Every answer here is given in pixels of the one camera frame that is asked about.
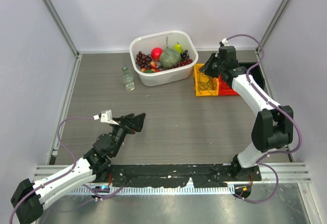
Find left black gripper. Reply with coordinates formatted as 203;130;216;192
109;112;145;157

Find dark brown wire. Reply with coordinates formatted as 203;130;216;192
198;72;217;94

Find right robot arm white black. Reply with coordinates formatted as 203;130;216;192
200;46;293;181

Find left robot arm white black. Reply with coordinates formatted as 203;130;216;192
9;110;146;223

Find yellow storage bin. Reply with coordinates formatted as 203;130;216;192
193;63;219;97

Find red cherry bunch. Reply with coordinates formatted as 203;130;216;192
162;59;193;71

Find red storage bin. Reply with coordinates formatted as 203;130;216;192
218;76;239;96

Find dark purple grape bunch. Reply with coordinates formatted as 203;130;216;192
180;49;190;61

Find green pear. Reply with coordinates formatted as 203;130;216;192
173;42;183;54

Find clear glass bottle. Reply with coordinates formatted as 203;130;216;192
122;66;135;91

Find green netted melon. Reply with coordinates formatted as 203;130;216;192
159;48;181;68

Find black storage bin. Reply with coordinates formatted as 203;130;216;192
239;62;265;89

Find white plastic basket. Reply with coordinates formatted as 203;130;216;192
129;30;199;87

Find red pomegranate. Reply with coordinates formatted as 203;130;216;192
151;47;163;61

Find small peaches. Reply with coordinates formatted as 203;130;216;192
140;61;162;73

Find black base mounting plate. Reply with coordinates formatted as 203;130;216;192
94;164;262;188

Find dark red grape bunch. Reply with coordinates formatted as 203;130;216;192
135;51;153;67

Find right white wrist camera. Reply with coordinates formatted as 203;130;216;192
219;38;229;47

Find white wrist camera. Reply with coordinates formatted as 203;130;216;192
219;38;229;47
100;110;119;125

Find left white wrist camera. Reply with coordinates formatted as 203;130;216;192
100;110;119;125

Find white slotted cable duct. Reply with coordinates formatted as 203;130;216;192
71;185;236;196

